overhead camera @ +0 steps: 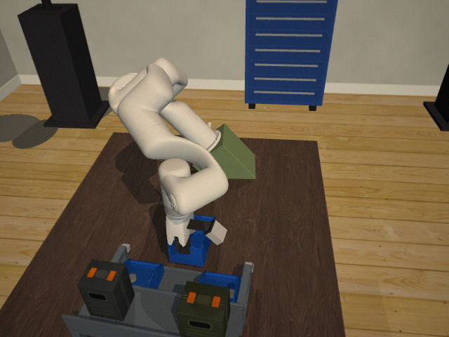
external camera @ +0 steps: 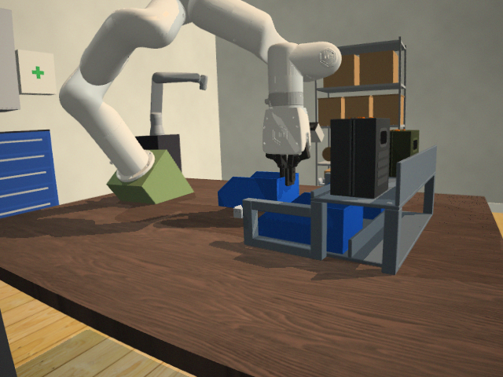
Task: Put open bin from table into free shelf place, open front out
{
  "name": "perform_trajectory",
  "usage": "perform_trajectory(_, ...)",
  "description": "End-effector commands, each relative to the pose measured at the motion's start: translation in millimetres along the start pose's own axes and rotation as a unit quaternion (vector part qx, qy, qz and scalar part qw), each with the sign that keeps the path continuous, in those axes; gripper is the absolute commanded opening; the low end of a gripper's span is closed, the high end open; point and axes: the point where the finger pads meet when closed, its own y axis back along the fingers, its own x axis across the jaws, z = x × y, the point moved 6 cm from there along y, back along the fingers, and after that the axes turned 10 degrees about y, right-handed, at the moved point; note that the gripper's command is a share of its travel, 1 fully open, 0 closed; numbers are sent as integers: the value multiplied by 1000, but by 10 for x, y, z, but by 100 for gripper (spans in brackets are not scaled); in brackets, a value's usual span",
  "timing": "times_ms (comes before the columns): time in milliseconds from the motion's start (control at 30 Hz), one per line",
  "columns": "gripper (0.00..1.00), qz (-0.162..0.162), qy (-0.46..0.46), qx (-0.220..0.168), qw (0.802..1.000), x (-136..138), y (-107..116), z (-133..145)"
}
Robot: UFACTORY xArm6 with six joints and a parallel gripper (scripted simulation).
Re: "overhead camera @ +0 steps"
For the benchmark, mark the blue bin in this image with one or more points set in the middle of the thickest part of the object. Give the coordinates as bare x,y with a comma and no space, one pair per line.
199,247
217,279
145,271

